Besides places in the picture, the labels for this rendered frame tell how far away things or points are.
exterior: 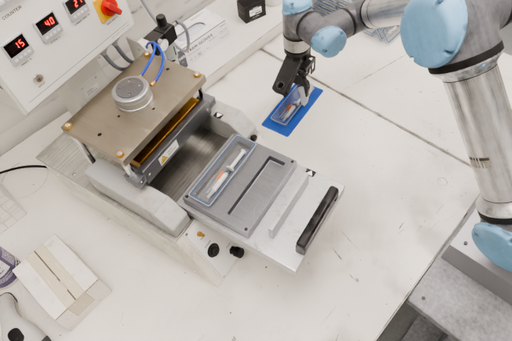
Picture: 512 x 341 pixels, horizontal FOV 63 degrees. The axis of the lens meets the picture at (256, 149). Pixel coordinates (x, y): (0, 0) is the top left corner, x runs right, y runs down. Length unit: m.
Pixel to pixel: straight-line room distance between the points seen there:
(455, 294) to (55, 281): 0.92
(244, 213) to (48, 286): 0.49
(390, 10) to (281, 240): 0.55
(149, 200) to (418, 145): 0.78
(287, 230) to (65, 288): 0.53
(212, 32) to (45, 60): 0.70
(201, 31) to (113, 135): 0.69
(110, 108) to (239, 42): 0.70
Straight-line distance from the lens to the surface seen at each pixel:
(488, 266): 1.07
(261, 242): 0.84
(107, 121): 0.92
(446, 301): 1.09
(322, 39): 1.02
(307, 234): 0.81
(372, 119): 1.32
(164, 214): 0.89
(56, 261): 1.11
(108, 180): 0.96
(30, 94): 0.93
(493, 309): 1.12
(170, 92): 0.93
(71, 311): 1.07
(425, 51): 0.73
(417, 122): 1.35
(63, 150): 1.17
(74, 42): 0.96
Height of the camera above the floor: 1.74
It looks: 53 degrees down
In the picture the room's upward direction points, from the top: 7 degrees counter-clockwise
